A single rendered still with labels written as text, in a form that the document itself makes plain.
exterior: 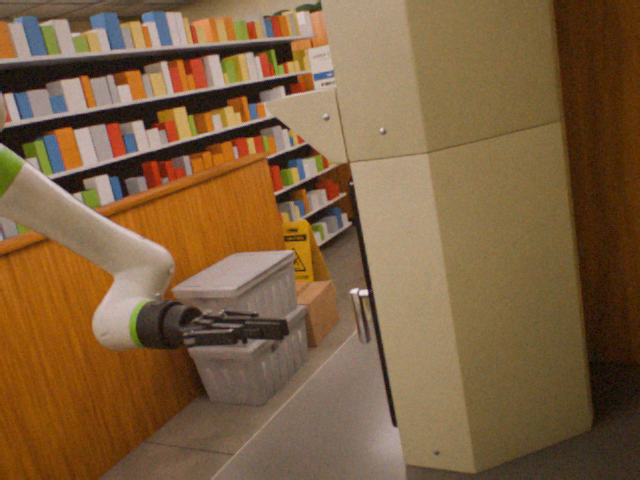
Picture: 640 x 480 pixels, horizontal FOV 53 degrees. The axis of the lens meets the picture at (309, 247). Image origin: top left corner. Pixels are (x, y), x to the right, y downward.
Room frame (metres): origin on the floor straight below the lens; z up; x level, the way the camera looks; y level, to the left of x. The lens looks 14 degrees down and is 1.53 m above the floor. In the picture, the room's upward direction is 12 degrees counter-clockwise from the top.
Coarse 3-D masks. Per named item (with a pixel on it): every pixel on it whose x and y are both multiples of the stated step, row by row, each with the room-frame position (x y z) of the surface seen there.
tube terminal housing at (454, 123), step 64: (320, 0) 0.87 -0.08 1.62; (384, 0) 0.82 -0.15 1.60; (448, 0) 0.82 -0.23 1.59; (512, 0) 0.84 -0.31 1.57; (384, 64) 0.83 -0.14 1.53; (448, 64) 0.82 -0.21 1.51; (512, 64) 0.84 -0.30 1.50; (384, 128) 0.84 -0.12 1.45; (448, 128) 0.82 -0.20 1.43; (512, 128) 0.84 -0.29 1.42; (384, 192) 0.84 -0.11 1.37; (448, 192) 0.81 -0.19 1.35; (512, 192) 0.84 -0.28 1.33; (384, 256) 0.85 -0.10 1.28; (448, 256) 0.81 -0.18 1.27; (512, 256) 0.83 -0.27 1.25; (576, 256) 0.88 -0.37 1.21; (384, 320) 0.86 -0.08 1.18; (448, 320) 0.81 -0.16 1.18; (512, 320) 0.83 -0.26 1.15; (576, 320) 0.85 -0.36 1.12; (448, 384) 0.82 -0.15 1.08; (512, 384) 0.83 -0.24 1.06; (576, 384) 0.85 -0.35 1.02; (448, 448) 0.83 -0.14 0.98; (512, 448) 0.82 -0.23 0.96
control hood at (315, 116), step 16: (304, 96) 0.89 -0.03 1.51; (320, 96) 0.88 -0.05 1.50; (336, 96) 0.87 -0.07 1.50; (272, 112) 0.92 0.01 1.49; (288, 112) 0.91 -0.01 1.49; (304, 112) 0.89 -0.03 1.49; (320, 112) 0.88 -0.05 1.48; (336, 112) 0.87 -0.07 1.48; (304, 128) 0.90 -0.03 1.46; (320, 128) 0.88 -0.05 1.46; (336, 128) 0.87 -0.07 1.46; (320, 144) 0.89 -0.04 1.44; (336, 144) 0.87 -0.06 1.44; (336, 160) 0.88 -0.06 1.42
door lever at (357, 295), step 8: (360, 288) 0.94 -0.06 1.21; (352, 296) 0.93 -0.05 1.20; (360, 296) 0.93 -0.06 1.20; (352, 304) 0.94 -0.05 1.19; (360, 304) 0.93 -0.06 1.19; (360, 312) 0.93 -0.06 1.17; (360, 320) 0.93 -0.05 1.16; (360, 328) 0.93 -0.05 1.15; (368, 328) 0.94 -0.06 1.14; (360, 336) 0.93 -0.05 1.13; (368, 336) 0.93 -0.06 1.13
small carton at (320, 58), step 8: (312, 48) 0.97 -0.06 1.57; (320, 48) 0.97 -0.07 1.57; (328, 48) 0.96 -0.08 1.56; (312, 56) 0.97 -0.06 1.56; (320, 56) 0.97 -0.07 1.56; (328, 56) 0.97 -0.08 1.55; (312, 64) 0.97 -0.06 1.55; (320, 64) 0.97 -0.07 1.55; (328, 64) 0.97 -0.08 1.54; (312, 72) 0.97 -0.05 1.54; (320, 72) 0.97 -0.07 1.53; (328, 72) 0.97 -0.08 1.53; (320, 80) 0.97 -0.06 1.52; (328, 80) 0.97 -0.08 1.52; (320, 88) 0.97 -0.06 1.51
